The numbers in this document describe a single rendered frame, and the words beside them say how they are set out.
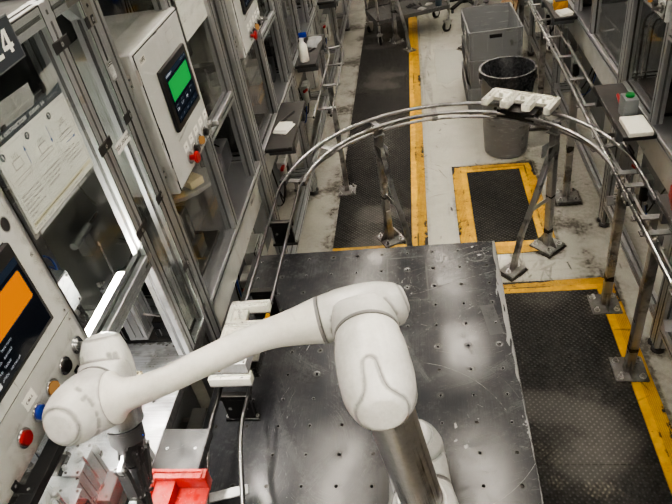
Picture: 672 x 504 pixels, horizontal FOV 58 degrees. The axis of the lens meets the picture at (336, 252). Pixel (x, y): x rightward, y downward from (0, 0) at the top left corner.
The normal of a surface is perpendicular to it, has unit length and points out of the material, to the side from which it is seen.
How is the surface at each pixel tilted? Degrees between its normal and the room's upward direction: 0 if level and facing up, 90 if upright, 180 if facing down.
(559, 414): 0
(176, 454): 0
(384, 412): 84
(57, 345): 90
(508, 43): 91
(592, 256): 0
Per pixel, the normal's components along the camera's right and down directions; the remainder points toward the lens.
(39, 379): 0.99, -0.06
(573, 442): -0.15, -0.78
